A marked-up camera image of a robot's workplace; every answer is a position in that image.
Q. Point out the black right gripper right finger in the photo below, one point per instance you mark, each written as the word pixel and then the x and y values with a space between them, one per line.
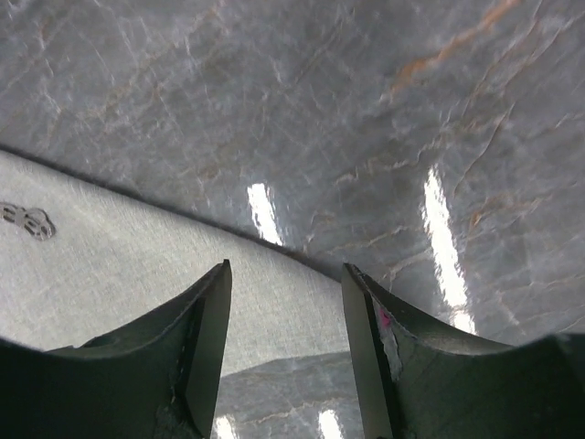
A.
pixel 418 377

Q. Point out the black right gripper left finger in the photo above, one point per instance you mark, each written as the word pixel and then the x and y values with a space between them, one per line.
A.
pixel 155 377

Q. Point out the grey cloth napkin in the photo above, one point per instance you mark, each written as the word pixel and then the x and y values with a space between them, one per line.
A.
pixel 112 259

